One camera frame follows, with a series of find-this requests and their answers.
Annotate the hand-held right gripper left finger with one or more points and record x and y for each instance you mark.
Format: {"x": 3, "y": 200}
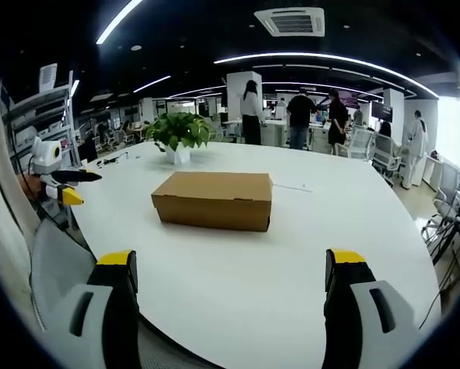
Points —
{"x": 99, "y": 307}

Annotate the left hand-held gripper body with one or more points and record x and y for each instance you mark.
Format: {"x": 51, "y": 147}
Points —
{"x": 45, "y": 157}

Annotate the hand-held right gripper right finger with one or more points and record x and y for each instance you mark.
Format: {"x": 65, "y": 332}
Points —
{"x": 362, "y": 307}

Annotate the brown cardboard shoe box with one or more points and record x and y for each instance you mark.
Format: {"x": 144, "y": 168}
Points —
{"x": 214, "y": 200}

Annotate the grey metal shelving rack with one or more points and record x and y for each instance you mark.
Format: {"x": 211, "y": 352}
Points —
{"x": 41, "y": 119}

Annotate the grey mesh office chair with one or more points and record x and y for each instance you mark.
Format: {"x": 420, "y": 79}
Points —
{"x": 57, "y": 265}

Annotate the white plant pot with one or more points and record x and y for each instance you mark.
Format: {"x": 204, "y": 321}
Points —
{"x": 177, "y": 153}

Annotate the green potted plant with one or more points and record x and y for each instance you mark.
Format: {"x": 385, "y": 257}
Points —
{"x": 178, "y": 128}

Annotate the white office chair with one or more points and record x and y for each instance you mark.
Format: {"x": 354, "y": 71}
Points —
{"x": 385, "y": 155}
{"x": 445, "y": 215}
{"x": 357, "y": 142}

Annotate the dark monitor screen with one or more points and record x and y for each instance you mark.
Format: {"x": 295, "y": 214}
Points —
{"x": 382, "y": 111}

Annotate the ceiling air conditioner vent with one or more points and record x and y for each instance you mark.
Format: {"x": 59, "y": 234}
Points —
{"x": 290, "y": 22}

